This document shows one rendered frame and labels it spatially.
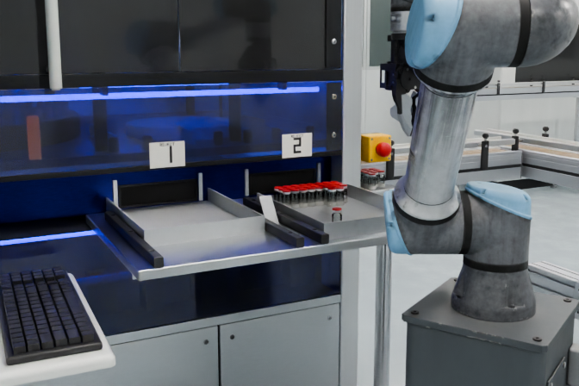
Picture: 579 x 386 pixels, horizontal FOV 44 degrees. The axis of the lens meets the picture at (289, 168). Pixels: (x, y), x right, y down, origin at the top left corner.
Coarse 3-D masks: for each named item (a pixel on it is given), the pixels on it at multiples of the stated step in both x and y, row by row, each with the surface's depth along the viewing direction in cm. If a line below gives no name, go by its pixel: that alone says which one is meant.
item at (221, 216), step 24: (216, 192) 175; (120, 216) 157; (144, 216) 164; (168, 216) 164; (192, 216) 164; (216, 216) 164; (240, 216) 162; (264, 216) 151; (168, 240) 142; (192, 240) 144
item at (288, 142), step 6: (282, 138) 179; (288, 138) 179; (306, 138) 182; (282, 144) 179; (288, 144) 180; (294, 144) 181; (306, 144) 182; (282, 150) 179; (288, 150) 180; (300, 150) 182; (306, 150) 182; (282, 156) 180; (288, 156) 180; (294, 156) 181; (300, 156) 182
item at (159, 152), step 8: (152, 144) 164; (160, 144) 165; (168, 144) 166; (176, 144) 166; (152, 152) 164; (160, 152) 165; (168, 152) 166; (176, 152) 167; (184, 152) 168; (152, 160) 164; (160, 160) 165; (168, 160) 166; (176, 160) 167; (184, 160) 168; (152, 168) 165
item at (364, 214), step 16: (352, 192) 183; (368, 192) 176; (288, 208) 159; (304, 208) 173; (320, 208) 173; (352, 208) 173; (368, 208) 172; (320, 224) 146; (336, 224) 146; (352, 224) 147; (368, 224) 149; (384, 224) 151
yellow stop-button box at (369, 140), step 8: (368, 136) 191; (376, 136) 191; (384, 136) 192; (368, 144) 191; (376, 144) 191; (368, 152) 191; (376, 152) 191; (368, 160) 191; (376, 160) 192; (384, 160) 193
